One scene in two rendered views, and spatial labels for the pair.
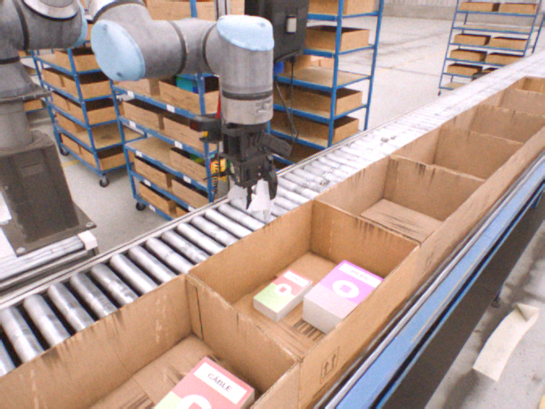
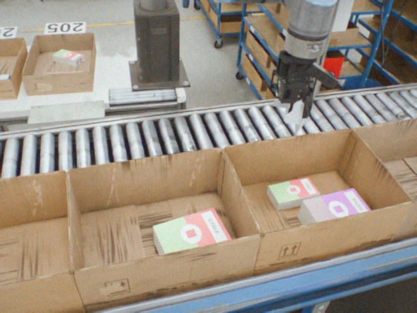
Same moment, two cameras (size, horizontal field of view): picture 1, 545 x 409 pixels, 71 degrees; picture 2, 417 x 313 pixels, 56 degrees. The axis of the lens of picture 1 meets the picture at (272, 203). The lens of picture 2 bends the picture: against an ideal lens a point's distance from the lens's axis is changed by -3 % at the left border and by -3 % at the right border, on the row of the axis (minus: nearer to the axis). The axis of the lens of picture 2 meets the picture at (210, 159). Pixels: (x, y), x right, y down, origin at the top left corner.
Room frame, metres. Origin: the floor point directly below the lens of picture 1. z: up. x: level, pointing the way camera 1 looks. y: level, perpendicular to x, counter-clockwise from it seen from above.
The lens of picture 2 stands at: (-0.15, -0.18, 1.73)
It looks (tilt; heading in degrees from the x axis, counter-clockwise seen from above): 42 degrees down; 28
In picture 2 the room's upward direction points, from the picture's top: 4 degrees clockwise
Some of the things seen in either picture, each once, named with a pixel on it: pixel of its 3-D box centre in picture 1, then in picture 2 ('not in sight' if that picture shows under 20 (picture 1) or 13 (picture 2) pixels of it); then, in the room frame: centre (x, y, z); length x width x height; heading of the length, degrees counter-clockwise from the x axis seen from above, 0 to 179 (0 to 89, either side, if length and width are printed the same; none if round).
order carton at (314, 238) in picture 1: (306, 288); (307, 195); (0.61, -0.07, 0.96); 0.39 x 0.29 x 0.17; 136
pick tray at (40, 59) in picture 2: not in sight; (62, 62); (0.94, 1.20, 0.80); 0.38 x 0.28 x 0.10; 40
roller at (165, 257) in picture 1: (192, 274); (243, 151); (0.93, 0.25, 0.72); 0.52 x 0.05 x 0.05; 46
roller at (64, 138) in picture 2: not in sight; (66, 178); (0.46, 0.70, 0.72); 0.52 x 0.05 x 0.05; 46
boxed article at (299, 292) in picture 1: (283, 294); (292, 193); (0.66, -0.03, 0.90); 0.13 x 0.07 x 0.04; 139
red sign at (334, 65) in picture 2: not in sight; (324, 72); (1.48, 0.14, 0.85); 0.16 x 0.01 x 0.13; 136
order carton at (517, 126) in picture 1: (491, 141); not in sight; (1.46, -0.88, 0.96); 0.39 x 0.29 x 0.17; 136
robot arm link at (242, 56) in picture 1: (245, 57); (312, 4); (0.69, 0.05, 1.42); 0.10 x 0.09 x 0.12; 47
